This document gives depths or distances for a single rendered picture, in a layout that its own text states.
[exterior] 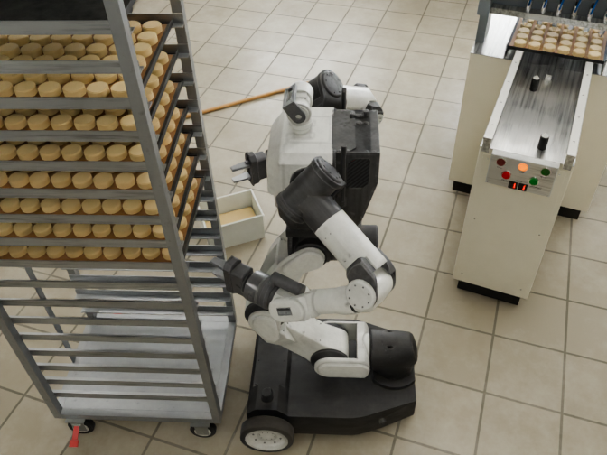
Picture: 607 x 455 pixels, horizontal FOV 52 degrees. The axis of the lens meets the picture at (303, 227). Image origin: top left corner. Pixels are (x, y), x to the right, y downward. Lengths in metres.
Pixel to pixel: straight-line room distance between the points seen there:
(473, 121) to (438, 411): 1.42
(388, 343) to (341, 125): 0.95
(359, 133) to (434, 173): 1.98
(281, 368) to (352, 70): 2.61
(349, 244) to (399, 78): 3.08
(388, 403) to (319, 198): 1.13
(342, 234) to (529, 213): 1.26
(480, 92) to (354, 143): 1.57
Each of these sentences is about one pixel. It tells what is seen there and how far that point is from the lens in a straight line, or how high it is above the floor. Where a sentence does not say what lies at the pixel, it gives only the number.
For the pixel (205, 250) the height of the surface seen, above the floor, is 0.59.
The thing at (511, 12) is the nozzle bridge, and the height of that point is 1.04.
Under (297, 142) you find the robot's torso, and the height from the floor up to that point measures 1.29.
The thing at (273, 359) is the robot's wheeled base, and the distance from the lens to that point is 2.48.
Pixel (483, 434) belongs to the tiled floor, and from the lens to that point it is 2.60.
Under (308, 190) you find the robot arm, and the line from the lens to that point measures 1.47.
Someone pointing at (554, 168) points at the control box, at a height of 0.84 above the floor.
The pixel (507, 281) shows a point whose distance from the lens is 2.86.
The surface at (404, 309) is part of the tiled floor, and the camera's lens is 2.89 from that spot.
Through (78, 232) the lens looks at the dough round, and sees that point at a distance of 1.83.
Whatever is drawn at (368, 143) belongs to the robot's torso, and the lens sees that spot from 1.63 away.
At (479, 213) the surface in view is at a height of 0.51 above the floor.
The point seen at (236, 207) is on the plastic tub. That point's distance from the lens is 3.28.
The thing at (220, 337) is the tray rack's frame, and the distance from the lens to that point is 2.62.
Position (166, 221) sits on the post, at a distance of 1.62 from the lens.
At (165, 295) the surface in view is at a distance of 2.59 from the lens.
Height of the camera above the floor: 2.25
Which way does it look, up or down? 44 degrees down
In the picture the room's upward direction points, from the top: 2 degrees counter-clockwise
